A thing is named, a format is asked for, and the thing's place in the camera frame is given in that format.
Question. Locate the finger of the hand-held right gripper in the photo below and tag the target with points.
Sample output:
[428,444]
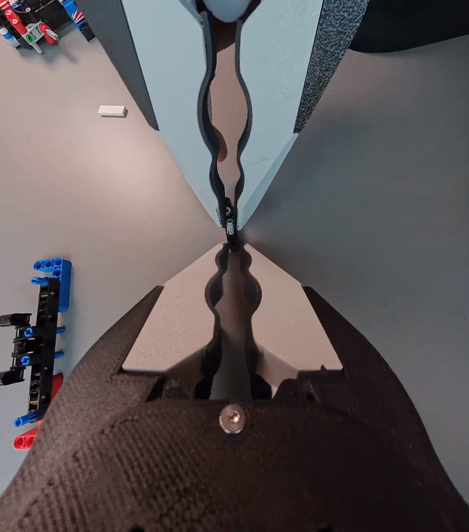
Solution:
[168,83]
[276,83]

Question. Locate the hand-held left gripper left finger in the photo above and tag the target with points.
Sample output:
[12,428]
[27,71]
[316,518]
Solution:
[168,328]

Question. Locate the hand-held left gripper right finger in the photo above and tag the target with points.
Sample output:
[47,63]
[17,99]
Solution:
[296,328]

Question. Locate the black toy beam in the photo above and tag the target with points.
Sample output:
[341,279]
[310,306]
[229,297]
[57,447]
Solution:
[233,243]

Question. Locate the grey desk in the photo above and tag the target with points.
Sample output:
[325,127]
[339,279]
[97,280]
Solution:
[363,228]

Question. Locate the person's right hand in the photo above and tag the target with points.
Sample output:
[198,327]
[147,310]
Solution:
[224,37]

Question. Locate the small white toy tile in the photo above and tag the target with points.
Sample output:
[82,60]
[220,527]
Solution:
[112,111]

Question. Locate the black blue red toy assembly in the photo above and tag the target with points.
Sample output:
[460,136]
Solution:
[43,332]

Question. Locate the blue white toy race car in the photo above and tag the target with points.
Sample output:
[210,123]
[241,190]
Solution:
[18,25]

